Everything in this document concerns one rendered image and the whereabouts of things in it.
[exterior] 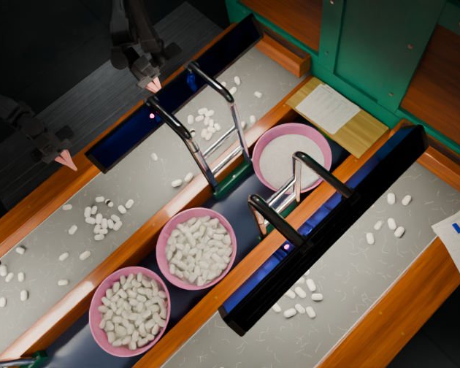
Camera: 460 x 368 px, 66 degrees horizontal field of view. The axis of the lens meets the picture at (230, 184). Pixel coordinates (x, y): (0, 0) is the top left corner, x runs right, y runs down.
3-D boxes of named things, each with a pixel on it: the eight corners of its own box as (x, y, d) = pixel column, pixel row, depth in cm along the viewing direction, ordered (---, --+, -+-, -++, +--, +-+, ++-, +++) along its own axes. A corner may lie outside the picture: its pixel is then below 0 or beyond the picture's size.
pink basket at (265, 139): (253, 201, 128) (249, 192, 119) (257, 136, 137) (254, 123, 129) (329, 204, 123) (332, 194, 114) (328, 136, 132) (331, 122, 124)
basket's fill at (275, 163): (247, 169, 132) (245, 162, 127) (290, 129, 135) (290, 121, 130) (292, 209, 124) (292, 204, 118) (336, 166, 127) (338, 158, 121)
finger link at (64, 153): (81, 166, 122) (60, 145, 119) (64, 180, 121) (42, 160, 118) (82, 164, 128) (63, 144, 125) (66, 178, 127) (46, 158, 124)
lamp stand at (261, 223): (257, 240, 122) (238, 196, 81) (298, 201, 125) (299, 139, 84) (298, 282, 115) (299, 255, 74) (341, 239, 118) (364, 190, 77)
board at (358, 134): (285, 104, 130) (285, 101, 129) (314, 77, 132) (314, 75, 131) (358, 159, 118) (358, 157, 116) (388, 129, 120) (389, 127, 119)
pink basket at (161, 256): (152, 271, 124) (141, 267, 116) (188, 204, 132) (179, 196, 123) (218, 307, 116) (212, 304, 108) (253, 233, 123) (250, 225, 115)
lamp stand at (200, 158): (185, 168, 138) (138, 99, 97) (223, 133, 140) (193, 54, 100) (217, 200, 130) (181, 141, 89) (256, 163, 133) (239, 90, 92)
